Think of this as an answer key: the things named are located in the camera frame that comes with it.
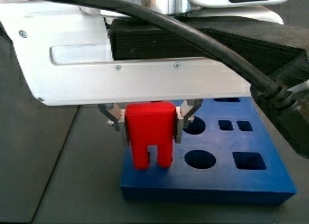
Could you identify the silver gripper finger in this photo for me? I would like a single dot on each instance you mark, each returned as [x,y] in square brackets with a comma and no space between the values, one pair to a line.
[184,113]

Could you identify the red square-circle object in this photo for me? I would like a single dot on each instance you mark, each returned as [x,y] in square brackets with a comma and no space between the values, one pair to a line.
[150,125]

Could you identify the blue foam shape board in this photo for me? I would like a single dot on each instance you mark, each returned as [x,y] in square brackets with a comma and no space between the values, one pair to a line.
[225,163]

